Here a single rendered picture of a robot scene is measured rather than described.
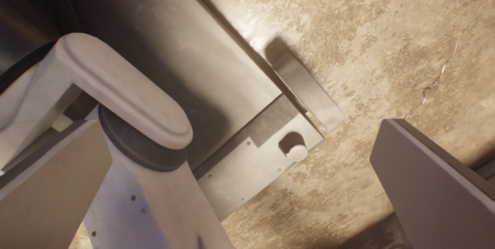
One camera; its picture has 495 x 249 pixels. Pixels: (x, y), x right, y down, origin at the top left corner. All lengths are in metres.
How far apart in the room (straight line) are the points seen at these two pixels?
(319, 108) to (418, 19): 0.42
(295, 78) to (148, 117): 0.29
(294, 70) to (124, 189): 0.35
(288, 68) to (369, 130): 0.42
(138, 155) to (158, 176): 0.04
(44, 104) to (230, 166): 0.34
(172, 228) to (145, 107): 0.14
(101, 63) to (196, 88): 0.19
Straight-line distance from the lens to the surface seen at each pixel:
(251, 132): 0.49
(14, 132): 0.37
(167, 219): 0.31
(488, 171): 1.27
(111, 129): 0.33
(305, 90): 0.49
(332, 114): 0.52
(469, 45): 0.95
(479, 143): 1.19
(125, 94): 0.33
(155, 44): 0.46
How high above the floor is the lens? 0.61
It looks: 64 degrees down
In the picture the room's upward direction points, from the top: 163 degrees clockwise
